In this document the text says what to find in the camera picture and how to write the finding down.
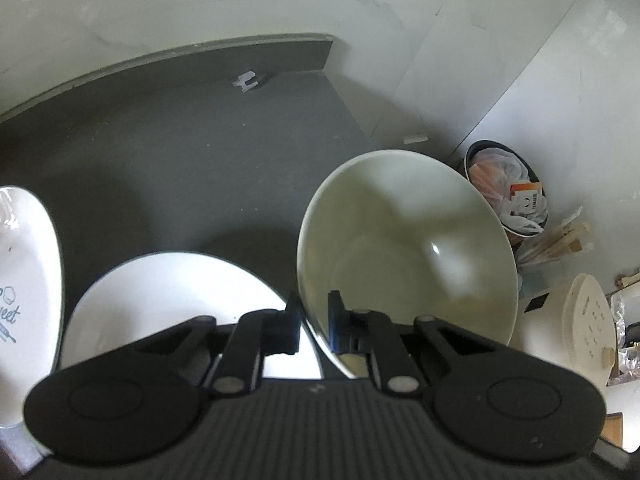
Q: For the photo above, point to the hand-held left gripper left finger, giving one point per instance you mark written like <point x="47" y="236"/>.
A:
<point x="290" y="325"/>

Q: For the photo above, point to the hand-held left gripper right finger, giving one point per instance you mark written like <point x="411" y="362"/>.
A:
<point x="337" y="322"/>

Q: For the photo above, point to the white ceramic bowl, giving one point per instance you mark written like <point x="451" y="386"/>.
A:
<point x="400" y="240"/>

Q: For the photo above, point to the white plate with dark rim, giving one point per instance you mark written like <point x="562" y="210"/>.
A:
<point x="165" y="285"/>

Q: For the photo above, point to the white plate with blue print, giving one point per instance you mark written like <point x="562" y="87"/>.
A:
<point x="25" y="270"/>

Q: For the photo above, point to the white tape strip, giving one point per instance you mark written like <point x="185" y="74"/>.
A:
<point x="415" y="138"/>

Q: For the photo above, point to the clear plastic bin bag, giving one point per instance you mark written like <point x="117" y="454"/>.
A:
<point x="495" y="170"/>

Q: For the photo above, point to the orange and white packet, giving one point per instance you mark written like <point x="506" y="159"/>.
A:
<point x="527" y="200"/>

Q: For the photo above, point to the bundle of wooden sticks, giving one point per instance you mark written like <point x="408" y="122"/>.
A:
<point x="565" y="240"/>

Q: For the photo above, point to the black trash bin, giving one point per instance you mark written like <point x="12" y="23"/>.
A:
<point x="526" y="162"/>

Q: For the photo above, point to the white round appliance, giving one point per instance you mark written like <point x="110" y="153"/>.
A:
<point x="585" y="320"/>

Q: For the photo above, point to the small white plastic clip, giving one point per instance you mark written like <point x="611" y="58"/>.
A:
<point x="245" y="80"/>

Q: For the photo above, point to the crumpled clear plastic bag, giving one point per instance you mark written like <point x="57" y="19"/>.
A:
<point x="625" y="360"/>

